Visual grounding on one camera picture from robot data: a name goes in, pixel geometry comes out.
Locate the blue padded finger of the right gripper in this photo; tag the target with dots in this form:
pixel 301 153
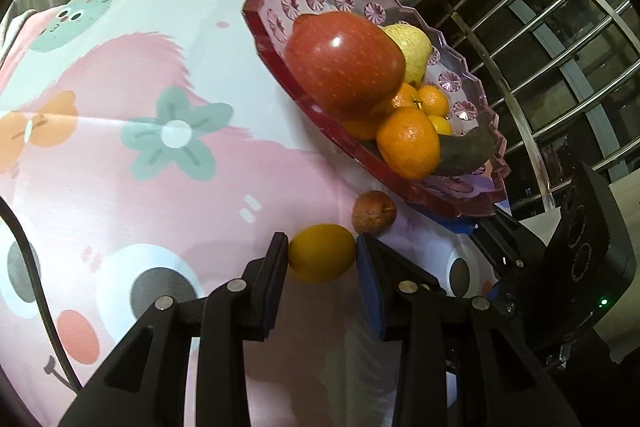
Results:
pixel 512 249

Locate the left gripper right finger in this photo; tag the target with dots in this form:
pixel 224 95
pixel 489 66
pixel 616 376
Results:
pixel 403 303

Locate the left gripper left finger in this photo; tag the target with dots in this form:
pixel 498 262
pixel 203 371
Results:
pixel 241 310

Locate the yellow lemon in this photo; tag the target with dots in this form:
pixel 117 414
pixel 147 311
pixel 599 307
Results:
pixel 321 253

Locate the large orange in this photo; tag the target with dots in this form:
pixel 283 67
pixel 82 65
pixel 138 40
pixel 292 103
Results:
pixel 410 148

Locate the yellow speckled pear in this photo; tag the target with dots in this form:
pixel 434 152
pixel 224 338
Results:
pixel 416 47

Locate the red apple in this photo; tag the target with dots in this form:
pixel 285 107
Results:
pixel 345 63

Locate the brown wrinkled passion fruit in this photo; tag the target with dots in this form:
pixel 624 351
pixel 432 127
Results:
pixel 374 212

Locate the dark green cucumber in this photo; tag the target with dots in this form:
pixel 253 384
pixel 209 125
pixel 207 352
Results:
pixel 463 154

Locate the cartoon printed bed sheet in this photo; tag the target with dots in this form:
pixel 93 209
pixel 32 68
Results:
pixel 147 151

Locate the metal bed headboard rails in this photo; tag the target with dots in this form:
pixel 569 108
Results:
pixel 563 77

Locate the pink plastic fruit tray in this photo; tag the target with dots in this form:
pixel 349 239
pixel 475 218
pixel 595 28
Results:
pixel 473 195

